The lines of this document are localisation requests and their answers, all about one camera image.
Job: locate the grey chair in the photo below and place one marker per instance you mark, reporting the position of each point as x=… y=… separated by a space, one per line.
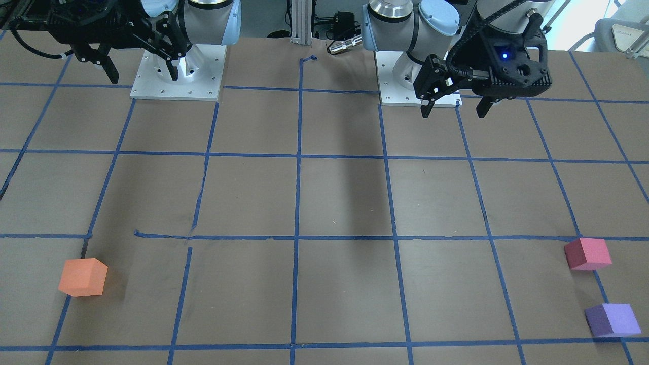
x=625 y=31

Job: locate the black power adapter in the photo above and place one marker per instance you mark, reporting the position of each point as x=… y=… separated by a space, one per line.
x=340 y=26

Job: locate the silver metal cylinder connector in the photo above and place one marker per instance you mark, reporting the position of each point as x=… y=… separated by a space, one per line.
x=336 y=47

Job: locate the purple foam block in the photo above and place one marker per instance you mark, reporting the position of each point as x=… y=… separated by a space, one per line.
x=612 y=320

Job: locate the red foam block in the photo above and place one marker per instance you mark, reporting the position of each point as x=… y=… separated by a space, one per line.
x=587 y=254

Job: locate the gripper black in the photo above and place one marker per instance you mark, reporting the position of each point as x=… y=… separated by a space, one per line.
x=133 y=31
x=472 y=57

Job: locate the orange foam block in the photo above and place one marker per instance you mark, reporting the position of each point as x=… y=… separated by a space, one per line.
x=83 y=277

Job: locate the aluminium profile post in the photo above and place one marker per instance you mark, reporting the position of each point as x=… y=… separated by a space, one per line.
x=301 y=22

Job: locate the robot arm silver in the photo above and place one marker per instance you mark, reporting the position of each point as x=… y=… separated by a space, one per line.
x=436 y=28
x=202 y=22

